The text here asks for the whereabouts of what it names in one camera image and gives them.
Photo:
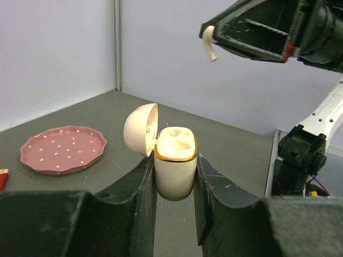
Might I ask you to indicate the pinkish earbud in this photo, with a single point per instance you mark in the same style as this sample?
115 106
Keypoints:
208 40

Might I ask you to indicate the pink dotted plate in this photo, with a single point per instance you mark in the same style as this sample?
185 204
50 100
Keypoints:
63 150

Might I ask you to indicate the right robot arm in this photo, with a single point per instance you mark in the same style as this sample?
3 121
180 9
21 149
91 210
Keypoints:
302 150

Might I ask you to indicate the patchwork placemat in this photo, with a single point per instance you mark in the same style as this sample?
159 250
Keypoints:
4 174

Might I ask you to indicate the beige earbuds charging case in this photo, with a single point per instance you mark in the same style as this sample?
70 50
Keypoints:
174 151

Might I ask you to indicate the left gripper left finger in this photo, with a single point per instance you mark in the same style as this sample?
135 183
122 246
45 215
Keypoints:
117 221

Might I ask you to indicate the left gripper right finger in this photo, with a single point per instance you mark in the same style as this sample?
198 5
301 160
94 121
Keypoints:
233 222

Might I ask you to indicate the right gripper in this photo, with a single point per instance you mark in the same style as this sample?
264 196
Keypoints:
261 31

